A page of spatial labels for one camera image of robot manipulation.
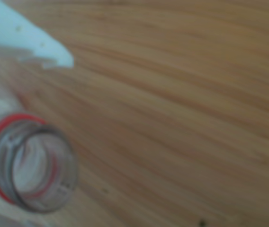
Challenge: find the clear plastic bottle red label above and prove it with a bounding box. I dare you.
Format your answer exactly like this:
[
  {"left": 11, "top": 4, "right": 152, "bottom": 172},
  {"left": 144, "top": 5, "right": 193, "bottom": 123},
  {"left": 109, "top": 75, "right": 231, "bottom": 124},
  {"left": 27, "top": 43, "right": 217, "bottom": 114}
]
[{"left": 0, "top": 89, "right": 80, "bottom": 215}]

